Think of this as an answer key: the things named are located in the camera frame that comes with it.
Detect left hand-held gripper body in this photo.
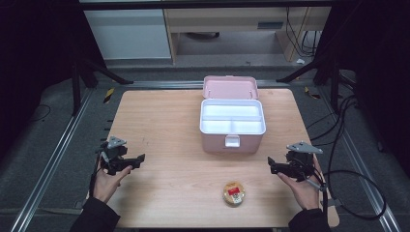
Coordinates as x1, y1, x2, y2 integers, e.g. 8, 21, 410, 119
96, 135, 130, 177

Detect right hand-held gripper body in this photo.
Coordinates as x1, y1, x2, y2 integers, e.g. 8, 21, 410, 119
284, 140, 324, 182

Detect small red yellow packet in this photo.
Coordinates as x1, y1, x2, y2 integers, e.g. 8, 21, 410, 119
221, 181, 246, 208

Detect white divided tray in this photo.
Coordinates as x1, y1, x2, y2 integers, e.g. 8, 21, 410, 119
200, 99, 267, 135

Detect pink storage box with lid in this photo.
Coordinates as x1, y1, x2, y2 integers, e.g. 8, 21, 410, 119
198, 74, 267, 155

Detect person's right hand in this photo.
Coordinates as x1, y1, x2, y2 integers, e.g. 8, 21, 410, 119
277, 158, 323, 212

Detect person's left hand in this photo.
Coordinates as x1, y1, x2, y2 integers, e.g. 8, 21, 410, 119
92, 160, 133, 205

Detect yellow black tape strip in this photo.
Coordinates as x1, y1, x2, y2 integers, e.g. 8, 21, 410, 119
304, 85, 322, 100
102, 87, 116, 104

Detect black metal stand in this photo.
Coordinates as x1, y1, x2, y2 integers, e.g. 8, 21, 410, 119
276, 57, 343, 114
71, 57, 134, 117

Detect white cabinet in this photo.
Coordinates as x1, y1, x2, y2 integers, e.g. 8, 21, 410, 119
83, 9, 172, 61

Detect light wooden desk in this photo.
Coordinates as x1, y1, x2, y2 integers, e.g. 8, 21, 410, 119
162, 6, 333, 63

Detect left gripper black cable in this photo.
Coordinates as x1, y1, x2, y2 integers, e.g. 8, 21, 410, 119
88, 149, 106, 198

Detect thin black floor cable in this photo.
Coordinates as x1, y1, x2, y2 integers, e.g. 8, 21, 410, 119
305, 110, 343, 143
29, 103, 52, 123

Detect metal floor rail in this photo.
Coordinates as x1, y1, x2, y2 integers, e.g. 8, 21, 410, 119
317, 86, 402, 232
10, 86, 95, 232

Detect right gripper thick black cable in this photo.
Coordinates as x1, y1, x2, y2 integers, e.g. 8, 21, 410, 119
303, 95, 388, 222

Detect black cables under desk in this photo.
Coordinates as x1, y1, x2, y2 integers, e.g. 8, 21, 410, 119
285, 7, 321, 58

